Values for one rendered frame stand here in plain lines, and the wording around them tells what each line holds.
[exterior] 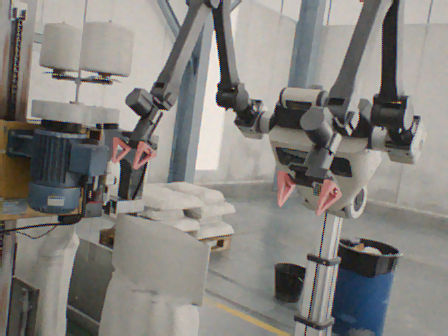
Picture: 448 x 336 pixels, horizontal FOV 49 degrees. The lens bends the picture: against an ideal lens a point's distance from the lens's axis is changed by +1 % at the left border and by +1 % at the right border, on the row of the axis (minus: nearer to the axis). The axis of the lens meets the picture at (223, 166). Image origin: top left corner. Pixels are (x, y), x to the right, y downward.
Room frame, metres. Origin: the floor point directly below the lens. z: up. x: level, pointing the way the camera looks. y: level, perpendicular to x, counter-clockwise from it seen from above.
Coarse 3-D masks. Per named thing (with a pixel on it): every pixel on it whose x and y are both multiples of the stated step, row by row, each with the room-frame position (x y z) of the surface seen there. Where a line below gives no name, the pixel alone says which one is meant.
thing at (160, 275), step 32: (128, 224) 1.74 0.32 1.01; (160, 224) 1.75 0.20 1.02; (128, 256) 1.70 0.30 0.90; (160, 256) 1.58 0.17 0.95; (192, 256) 1.55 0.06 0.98; (128, 288) 1.64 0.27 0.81; (160, 288) 1.58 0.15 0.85; (192, 288) 1.54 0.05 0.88; (128, 320) 1.60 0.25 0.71; (160, 320) 1.53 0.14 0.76; (192, 320) 1.56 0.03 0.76
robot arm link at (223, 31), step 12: (228, 0) 1.70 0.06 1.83; (216, 12) 1.70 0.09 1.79; (228, 12) 1.72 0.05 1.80; (216, 24) 1.72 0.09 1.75; (228, 24) 1.72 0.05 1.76; (216, 36) 1.74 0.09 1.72; (228, 36) 1.73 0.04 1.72; (228, 48) 1.74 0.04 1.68; (228, 60) 1.75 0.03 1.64; (228, 72) 1.76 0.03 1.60; (216, 84) 1.82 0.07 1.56; (228, 84) 1.77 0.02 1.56; (240, 84) 1.77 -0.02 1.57; (216, 96) 1.82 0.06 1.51; (240, 96) 1.78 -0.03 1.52; (240, 108) 1.78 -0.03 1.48
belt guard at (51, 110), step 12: (36, 108) 1.42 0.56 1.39; (48, 108) 1.40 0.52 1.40; (60, 108) 1.41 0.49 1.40; (72, 108) 1.42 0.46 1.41; (84, 108) 1.45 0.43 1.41; (96, 108) 1.54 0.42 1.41; (108, 108) 1.77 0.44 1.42; (60, 120) 1.41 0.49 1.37; (72, 120) 1.42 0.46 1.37; (84, 120) 1.45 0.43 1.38; (96, 120) 1.55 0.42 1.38; (108, 120) 1.72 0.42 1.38
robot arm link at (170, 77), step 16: (192, 0) 1.63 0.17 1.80; (208, 0) 1.60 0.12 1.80; (192, 16) 1.59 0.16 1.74; (192, 32) 1.59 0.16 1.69; (176, 48) 1.56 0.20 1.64; (192, 48) 1.59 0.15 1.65; (176, 64) 1.54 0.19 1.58; (160, 80) 1.54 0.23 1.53; (176, 80) 1.54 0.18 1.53; (160, 96) 1.51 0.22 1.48
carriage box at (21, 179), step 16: (0, 128) 1.47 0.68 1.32; (16, 128) 1.52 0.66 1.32; (32, 128) 1.56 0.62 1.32; (0, 144) 1.48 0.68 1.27; (0, 160) 1.48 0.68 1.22; (16, 160) 1.53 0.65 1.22; (0, 176) 1.49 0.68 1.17; (16, 176) 1.53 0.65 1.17; (0, 192) 1.49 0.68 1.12; (16, 192) 1.53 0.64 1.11; (80, 192) 1.72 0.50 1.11; (0, 208) 1.49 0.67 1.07; (80, 208) 1.72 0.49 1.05
